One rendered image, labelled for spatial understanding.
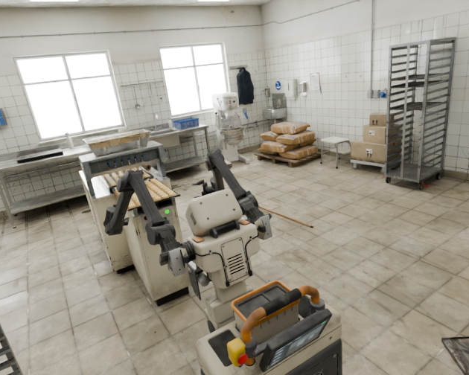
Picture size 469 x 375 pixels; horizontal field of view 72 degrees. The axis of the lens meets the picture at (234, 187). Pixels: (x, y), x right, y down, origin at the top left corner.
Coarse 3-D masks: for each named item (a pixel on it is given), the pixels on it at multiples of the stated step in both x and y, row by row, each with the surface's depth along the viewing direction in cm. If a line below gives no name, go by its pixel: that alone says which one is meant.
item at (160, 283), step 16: (128, 224) 266; (176, 224) 254; (128, 240) 297; (144, 240) 244; (176, 240) 257; (144, 256) 247; (144, 272) 258; (160, 272) 257; (160, 288) 260; (176, 288) 268; (160, 304) 267
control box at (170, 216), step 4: (160, 208) 243; (164, 208) 242; (168, 208) 244; (160, 212) 241; (164, 212) 243; (172, 212) 246; (140, 216) 234; (144, 216) 236; (164, 216) 243; (168, 216) 245; (172, 216) 247; (144, 220) 237; (168, 220) 246; (172, 220) 248; (144, 224) 237; (144, 228) 238; (144, 232) 239
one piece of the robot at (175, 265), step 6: (174, 252) 128; (180, 252) 130; (168, 258) 131; (174, 258) 129; (180, 258) 130; (168, 264) 134; (174, 264) 129; (180, 264) 130; (174, 270) 129; (180, 270) 130
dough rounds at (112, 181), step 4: (140, 168) 334; (120, 172) 330; (144, 172) 319; (104, 176) 324; (108, 176) 319; (112, 176) 317; (116, 176) 314; (120, 176) 315; (144, 176) 304; (148, 176) 304; (104, 180) 314; (108, 180) 305; (112, 180) 303; (116, 180) 302; (108, 184) 300; (112, 184) 291; (116, 184) 292
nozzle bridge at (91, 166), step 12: (156, 144) 307; (84, 156) 294; (108, 156) 282; (120, 156) 295; (132, 156) 301; (144, 156) 306; (156, 156) 312; (84, 168) 275; (96, 168) 287; (120, 168) 293
